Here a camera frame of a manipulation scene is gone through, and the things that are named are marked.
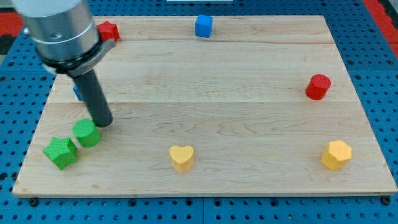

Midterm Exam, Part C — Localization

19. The red cylinder block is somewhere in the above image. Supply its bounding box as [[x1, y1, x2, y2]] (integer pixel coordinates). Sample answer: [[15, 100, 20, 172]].
[[305, 74, 331, 100]]

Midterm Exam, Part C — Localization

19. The yellow hexagon block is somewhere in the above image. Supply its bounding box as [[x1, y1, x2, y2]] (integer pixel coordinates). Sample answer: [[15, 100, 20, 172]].
[[321, 140, 352, 170]]

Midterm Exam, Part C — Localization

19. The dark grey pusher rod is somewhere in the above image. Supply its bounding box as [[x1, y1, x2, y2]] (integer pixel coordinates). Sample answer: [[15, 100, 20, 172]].
[[73, 70, 113, 128]]

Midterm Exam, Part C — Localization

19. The green cylinder block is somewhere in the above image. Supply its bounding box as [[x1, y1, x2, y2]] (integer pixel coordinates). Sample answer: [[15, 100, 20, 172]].
[[72, 119, 101, 147]]

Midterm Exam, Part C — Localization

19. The blue cube block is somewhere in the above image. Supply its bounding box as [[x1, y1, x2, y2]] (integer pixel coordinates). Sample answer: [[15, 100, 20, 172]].
[[195, 15, 213, 38]]

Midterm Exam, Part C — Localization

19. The red star block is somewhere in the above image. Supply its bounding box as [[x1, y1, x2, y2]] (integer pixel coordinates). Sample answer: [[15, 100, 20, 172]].
[[97, 21, 120, 42]]

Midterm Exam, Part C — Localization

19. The yellow heart block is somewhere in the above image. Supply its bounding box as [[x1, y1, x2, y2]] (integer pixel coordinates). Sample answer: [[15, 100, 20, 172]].
[[169, 146, 195, 173]]

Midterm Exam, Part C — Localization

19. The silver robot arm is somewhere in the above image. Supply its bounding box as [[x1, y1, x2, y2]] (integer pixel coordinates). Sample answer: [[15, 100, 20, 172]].
[[12, 0, 115, 78]]

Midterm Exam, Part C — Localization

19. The blue triangle block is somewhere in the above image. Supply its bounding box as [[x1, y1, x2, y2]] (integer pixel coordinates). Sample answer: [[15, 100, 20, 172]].
[[73, 85, 83, 101]]

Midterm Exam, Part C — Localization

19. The green star block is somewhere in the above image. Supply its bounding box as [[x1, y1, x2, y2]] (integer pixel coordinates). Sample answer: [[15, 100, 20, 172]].
[[42, 137, 78, 170]]

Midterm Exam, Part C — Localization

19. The wooden board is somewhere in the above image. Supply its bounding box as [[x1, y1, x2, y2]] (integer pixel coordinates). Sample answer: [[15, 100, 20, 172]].
[[13, 16, 397, 198]]

